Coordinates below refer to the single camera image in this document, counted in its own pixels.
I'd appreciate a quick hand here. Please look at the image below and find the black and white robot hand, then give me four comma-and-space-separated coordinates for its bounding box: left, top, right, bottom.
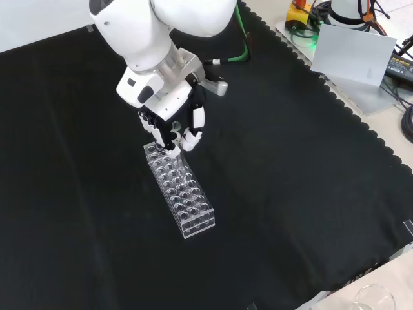
116, 67, 208, 160

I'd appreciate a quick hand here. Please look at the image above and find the clear glass test tube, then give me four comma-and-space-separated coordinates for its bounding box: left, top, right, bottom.
170, 120, 188, 181

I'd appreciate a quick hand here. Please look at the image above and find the clear plastic test tube rack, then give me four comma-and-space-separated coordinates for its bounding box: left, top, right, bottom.
143, 143, 216, 240

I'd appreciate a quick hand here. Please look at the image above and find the black bench cloth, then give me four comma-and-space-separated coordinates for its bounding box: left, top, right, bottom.
0, 0, 413, 310

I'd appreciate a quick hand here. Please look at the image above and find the yellow stop button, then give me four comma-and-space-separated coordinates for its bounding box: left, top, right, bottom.
286, 0, 313, 29

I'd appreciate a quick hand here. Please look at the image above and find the pale board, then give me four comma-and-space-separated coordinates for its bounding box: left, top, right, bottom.
310, 24, 398, 87

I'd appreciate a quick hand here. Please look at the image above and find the black power adapter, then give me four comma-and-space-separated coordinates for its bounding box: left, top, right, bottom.
383, 52, 413, 81

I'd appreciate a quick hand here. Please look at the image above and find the clear glass beaker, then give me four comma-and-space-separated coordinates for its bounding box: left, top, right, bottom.
351, 284, 396, 310

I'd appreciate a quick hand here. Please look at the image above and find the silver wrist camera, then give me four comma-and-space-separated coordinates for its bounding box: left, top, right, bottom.
201, 76, 229, 97

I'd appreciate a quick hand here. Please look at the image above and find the green cable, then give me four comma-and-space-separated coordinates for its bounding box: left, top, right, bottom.
211, 0, 253, 65

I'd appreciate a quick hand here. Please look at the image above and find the grey metal base plate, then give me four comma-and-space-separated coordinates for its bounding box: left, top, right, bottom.
274, 19, 407, 116

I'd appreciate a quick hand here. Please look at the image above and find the orange cable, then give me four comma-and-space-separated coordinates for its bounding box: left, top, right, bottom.
361, 0, 390, 36

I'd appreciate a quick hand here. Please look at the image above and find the black coiled cable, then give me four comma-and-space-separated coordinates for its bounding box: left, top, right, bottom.
399, 105, 413, 143

